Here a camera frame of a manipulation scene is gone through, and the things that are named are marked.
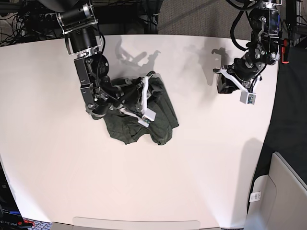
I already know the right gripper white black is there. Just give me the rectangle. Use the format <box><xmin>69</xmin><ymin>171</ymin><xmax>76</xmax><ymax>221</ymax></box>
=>
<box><xmin>119</xmin><ymin>73</ymin><xmax>164</xmax><ymax>127</ymax></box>

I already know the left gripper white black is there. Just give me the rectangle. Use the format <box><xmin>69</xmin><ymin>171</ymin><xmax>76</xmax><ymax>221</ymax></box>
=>
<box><xmin>213</xmin><ymin>68</ymin><xmax>262</xmax><ymax>104</ymax></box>

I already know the dark green long-sleeve shirt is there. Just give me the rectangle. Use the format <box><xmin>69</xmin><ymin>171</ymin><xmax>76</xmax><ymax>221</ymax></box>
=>
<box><xmin>104</xmin><ymin>76</ymin><xmax>179</xmax><ymax>145</ymax></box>

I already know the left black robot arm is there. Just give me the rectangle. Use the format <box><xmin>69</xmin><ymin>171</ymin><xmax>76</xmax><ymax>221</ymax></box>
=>
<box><xmin>213</xmin><ymin>0</ymin><xmax>282</xmax><ymax>104</ymax></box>

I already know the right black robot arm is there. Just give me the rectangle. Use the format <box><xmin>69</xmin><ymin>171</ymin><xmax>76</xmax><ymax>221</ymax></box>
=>
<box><xmin>41</xmin><ymin>0</ymin><xmax>156</xmax><ymax>127</ymax></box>

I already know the red black table clamp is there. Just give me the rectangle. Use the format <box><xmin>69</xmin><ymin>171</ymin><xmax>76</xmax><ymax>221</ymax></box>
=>
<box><xmin>281</xmin><ymin>38</ymin><xmax>293</xmax><ymax>64</ymax></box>

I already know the white barcode label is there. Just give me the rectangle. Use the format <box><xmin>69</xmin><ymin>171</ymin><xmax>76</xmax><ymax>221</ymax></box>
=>
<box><xmin>249</xmin><ymin>191</ymin><xmax>261</xmax><ymax>202</ymax></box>

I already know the beige plastic bin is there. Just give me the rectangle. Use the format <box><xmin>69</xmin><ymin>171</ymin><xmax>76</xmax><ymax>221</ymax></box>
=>
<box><xmin>244</xmin><ymin>152</ymin><xmax>307</xmax><ymax>230</ymax></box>

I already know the red clamp lower left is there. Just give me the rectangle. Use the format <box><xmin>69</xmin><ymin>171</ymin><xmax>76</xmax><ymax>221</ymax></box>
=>
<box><xmin>17</xmin><ymin>219</ymin><xmax>35</xmax><ymax>228</ymax></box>

